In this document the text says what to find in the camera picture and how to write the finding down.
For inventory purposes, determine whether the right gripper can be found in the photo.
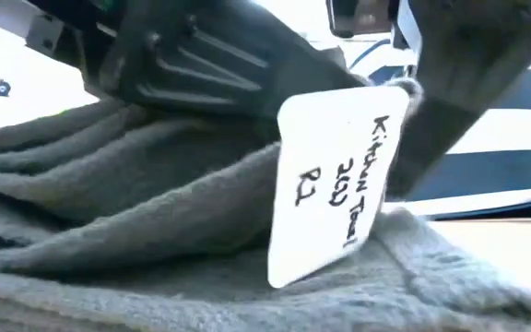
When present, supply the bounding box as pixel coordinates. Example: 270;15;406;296
327;0;531;199

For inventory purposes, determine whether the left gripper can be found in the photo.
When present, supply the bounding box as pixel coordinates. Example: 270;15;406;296
34;0;368;121

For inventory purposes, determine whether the grey kitchen towel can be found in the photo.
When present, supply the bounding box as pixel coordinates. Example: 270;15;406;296
0;77;531;332

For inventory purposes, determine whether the white handwritten paper tag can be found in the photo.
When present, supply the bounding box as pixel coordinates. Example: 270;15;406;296
266;85;411;290

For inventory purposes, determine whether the navy white striped fabric bin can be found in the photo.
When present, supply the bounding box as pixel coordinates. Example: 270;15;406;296
311;35;531;221

